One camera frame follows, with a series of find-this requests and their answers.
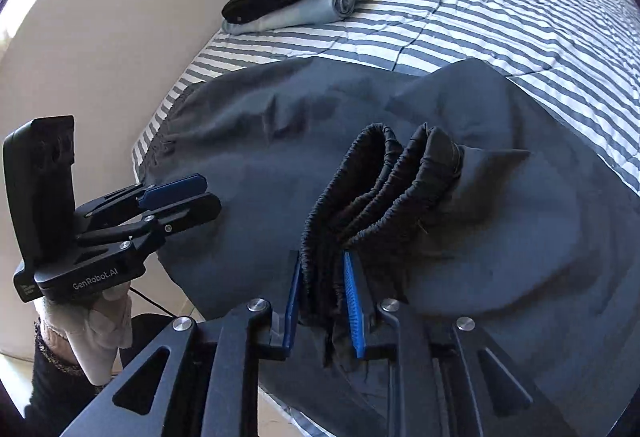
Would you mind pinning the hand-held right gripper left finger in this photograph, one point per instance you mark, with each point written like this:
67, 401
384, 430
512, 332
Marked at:
292, 302

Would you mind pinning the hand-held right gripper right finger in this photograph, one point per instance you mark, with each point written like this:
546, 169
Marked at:
352, 302

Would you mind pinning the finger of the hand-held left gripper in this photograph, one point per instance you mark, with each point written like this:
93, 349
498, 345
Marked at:
190, 209
172, 189

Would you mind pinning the dark grey pants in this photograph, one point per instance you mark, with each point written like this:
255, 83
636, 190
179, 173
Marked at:
250, 142

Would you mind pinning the person's left forearm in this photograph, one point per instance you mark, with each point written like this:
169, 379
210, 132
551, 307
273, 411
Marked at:
55, 392

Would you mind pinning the person's left hand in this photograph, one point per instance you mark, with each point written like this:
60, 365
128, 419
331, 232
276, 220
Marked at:
100, 327

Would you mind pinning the striped quilt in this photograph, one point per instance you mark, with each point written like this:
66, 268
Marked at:
500, 17

